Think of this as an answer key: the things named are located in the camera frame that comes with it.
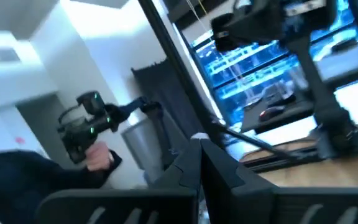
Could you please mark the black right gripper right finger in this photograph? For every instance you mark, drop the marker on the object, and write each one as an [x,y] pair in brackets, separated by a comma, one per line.
[225,177]

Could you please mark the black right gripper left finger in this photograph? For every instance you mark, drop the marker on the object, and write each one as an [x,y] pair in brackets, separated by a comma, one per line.
[179,174]

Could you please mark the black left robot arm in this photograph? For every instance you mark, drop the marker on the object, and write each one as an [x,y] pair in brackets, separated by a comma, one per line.
[319,90]

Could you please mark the grey metal bin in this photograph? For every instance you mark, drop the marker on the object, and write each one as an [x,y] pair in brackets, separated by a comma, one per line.
[141,146]

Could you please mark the black computer mouse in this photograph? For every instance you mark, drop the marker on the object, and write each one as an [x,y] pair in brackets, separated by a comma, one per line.
[270,113]

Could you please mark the person's hand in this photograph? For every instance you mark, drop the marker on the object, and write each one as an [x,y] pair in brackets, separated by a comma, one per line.
[98,157]

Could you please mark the dark fabric partition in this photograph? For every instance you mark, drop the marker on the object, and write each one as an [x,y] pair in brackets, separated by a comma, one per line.
[163,90]

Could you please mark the blue-lit computer monitor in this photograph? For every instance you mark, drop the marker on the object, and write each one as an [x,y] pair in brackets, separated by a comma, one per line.
[247,65]

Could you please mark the person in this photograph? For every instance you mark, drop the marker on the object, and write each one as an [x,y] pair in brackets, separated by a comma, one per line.
[11,186]

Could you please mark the small black desk object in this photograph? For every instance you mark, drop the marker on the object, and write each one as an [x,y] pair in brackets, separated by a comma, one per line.
[343,44]

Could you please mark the black aluminium table frame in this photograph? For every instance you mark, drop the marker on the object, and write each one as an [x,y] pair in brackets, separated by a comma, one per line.
[180,68]

